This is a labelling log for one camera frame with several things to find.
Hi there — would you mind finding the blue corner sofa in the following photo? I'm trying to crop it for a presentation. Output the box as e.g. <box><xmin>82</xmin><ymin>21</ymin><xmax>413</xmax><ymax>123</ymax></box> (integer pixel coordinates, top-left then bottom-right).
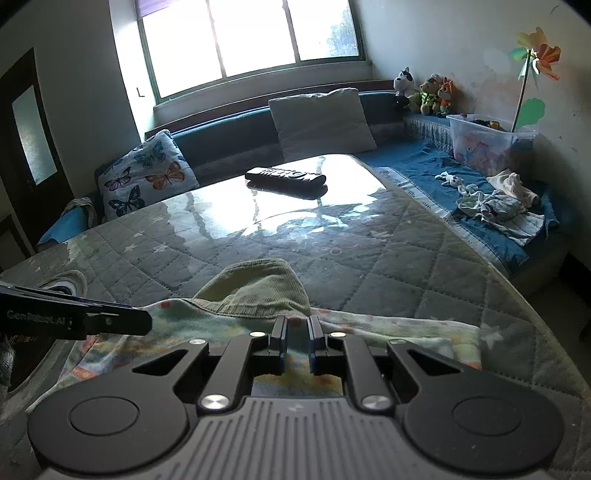
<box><xmin>37</xmin><ymin>78</ymin><xmax>574</xmax><ymax>297</ymax></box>

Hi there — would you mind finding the black remote control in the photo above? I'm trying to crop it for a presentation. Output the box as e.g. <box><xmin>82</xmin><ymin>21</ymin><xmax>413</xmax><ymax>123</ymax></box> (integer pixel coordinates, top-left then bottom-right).
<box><xmin>245</xmin><ymin>166</ymin><xmax>328</xmax><ymax>188</ymax></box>

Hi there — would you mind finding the brown bear plush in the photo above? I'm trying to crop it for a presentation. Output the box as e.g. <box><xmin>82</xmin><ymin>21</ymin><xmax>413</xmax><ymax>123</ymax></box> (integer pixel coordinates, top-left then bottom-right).
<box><xmin>409</xmin><ymin>74</ymin><xmax>445</xmax><ymax>116</ymax></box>

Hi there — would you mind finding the butterfly print pillow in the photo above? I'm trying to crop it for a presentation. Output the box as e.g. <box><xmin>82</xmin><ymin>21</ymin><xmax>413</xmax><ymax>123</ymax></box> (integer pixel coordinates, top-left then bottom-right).
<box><xmin>98</xmin><ymin>129</ymin><xmax>201</xmax><ymax>223</ymax></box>

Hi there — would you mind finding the black and white dog plush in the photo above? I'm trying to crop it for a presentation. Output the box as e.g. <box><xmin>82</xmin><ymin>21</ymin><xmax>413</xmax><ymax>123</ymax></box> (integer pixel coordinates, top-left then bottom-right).
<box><xmin>393</xmin><ymin>67</ymin><xmax>414</xmax><ymax>110</ymax></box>

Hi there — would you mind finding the orange fox plush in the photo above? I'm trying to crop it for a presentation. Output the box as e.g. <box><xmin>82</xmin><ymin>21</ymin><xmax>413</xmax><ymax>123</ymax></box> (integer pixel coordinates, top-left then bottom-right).
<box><xmin>434</xmin><ymin>78</ymin><xmax>459</xmax><ymax>116</ymax></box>

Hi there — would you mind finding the colourful paper pinwheel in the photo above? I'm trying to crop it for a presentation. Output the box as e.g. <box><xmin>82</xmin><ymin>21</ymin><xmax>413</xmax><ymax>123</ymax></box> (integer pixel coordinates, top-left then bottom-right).
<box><xmin>505</xmin><ymin>27</ymin><xmax>562</xmax><ymax>133</ymax></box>

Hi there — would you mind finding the blue sofa cover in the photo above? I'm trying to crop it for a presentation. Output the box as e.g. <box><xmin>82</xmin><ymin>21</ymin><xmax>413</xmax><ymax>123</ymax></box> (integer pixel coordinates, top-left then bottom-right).
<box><xmin>355</xmin><ymin>113</ymin><xmax>562</xmax><ymax>280</ymax></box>

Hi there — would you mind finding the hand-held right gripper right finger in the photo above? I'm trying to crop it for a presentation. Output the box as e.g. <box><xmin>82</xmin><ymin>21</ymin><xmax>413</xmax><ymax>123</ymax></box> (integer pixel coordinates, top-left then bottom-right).
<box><xmin>307</xmin><ymin>315</ymin><xmax>514</xmax><ymax>413</ymax></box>

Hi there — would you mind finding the blue cushion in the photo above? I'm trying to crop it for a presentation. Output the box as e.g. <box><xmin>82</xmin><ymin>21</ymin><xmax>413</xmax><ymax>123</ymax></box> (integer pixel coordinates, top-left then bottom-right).
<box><xmin>37</xmin><ymin>210</ymin><xmax>100</xmax><ymax>247</ymax></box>

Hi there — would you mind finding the plain white pillow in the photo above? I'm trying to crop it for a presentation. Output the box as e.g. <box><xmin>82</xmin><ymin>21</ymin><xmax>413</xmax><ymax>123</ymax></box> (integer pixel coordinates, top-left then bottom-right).
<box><xmin>268</xmin><ymin>88</ymin><xmax>378</xmax><ymax>162</ymax></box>

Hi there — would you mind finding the grey towel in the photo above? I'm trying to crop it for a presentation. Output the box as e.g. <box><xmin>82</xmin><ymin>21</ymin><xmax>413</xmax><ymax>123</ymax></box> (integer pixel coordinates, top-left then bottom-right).
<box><xmin>61</xmin><ymin>197</ymin><xmax>99</xmax><ymax>229</ymax></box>

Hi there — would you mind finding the white crumpled garment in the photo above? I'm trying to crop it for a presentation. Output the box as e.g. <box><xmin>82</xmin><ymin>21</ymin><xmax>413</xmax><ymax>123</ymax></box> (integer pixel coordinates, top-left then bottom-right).
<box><xmin>487</xmin><ymin>168</ymin><xmax>540</xmax><ymax>206</ymax></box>

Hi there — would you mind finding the floral printed garment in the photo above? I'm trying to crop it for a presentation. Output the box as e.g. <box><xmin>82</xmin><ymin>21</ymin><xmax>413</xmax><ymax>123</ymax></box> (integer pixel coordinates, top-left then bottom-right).
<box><xmin>28</xmin><ymin>257</ymin><xmax>484</xmax><ymax>412</ymax></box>

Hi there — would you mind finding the green-framed window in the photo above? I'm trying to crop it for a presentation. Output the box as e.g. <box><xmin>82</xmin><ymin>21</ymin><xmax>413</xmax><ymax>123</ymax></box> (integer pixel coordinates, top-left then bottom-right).
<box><xmin>134</xmin><ymin>0</ymin><xmax>366</xmax><ymax>105</ymax></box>

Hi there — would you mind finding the clear plastic toy box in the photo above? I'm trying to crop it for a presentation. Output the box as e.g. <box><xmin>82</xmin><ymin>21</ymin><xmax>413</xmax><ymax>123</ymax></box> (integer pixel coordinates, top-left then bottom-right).
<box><xmin>445</xmin><ymin>113</ymin><xmax>537</xmax><ymax>176</ymax></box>

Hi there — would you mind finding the round recessed table burner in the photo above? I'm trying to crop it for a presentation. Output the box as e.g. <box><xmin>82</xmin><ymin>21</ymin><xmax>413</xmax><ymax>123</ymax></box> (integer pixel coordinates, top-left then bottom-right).
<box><xmin>44</xmin><ymin>270</ymin><xmax>89</xmax><ymax>299</ymax></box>

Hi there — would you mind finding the pile of small clothes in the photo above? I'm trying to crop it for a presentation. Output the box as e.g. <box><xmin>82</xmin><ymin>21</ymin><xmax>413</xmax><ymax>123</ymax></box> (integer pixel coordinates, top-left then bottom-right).
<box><xmin>457</xmin><ymin>189</ymin><xmax>546</xmax><ymax>247</ymax></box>

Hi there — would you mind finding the grey quilted table cover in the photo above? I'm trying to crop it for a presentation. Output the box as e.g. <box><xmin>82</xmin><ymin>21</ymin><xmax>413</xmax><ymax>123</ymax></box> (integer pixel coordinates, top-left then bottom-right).
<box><xmin>0</xmin><ymin>154</ymin><xmax>591</xmax><ymax>418</ymax></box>

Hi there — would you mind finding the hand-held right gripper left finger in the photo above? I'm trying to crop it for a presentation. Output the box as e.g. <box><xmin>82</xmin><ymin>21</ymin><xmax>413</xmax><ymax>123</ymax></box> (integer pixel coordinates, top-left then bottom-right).
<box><xmin>130</xmin><ymin>315</ymin><xmax>289</xmax><ymax>414</ymax></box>

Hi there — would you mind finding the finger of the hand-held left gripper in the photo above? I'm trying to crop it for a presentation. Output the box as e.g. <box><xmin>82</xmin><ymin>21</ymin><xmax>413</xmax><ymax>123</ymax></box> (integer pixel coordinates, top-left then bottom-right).
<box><xmin>85</xmin><ymin>301</ymin><xmax>153</xmax><ymax>337</ymax></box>

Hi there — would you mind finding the dark wooden glass-panel door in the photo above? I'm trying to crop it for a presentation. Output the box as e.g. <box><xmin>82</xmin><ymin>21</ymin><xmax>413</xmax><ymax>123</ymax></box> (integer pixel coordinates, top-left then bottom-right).
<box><xmin>0</xmin><ymin>48</ymin><xmax>75</xmax><ymax>260</ymax></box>

